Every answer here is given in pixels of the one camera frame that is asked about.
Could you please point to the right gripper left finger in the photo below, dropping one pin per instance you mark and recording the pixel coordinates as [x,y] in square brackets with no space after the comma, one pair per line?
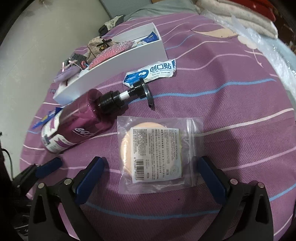
[45,222]

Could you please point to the blue eye mask packet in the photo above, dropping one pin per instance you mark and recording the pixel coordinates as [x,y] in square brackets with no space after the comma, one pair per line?
[152,37]
[46,118]

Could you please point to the white black plush toy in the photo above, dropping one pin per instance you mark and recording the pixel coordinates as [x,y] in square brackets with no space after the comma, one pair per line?
[62,85]

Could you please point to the white cardboard box tray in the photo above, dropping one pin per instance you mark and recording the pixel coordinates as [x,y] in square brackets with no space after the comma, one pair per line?
[131,59]

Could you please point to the beige plaid cloth bag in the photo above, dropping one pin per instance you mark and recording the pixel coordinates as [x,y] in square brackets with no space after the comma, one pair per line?
[96,46]

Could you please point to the red folded quilt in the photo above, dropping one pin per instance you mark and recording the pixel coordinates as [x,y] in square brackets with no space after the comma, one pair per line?
[263,7]

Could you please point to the powder puff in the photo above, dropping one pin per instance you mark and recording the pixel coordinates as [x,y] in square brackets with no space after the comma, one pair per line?
[158,155]

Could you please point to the grey blanket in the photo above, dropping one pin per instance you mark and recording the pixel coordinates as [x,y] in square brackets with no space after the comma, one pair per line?
[162,8]

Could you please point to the purple pump bottle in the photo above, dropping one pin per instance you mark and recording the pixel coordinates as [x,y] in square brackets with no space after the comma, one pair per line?
[88,116]

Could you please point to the purple striped bed sheet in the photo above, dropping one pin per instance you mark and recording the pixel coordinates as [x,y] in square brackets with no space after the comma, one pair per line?
[248,122]

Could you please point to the green plaid cloth doll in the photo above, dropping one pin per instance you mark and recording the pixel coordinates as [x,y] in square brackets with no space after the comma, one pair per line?
[75,60]

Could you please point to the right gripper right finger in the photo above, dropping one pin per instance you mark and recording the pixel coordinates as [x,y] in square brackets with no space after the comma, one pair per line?
[245,212]

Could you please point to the cream folded quilt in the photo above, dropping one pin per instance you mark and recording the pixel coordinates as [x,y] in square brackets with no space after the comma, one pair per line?
[247,17]

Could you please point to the blue white bandage packet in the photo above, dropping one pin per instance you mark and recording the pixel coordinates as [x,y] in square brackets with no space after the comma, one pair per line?
[151,72]

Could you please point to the dark clothes bundle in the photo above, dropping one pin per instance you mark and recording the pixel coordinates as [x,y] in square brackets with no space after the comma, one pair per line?
[109,25]

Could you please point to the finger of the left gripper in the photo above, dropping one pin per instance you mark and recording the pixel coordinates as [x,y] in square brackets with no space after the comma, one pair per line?
[33,173]

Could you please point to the lavender soft pouch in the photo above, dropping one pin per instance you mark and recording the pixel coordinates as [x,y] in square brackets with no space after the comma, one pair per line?
[66,74]

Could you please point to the pink glitter pouch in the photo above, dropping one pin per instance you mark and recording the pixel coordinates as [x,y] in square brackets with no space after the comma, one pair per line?
[110,52]

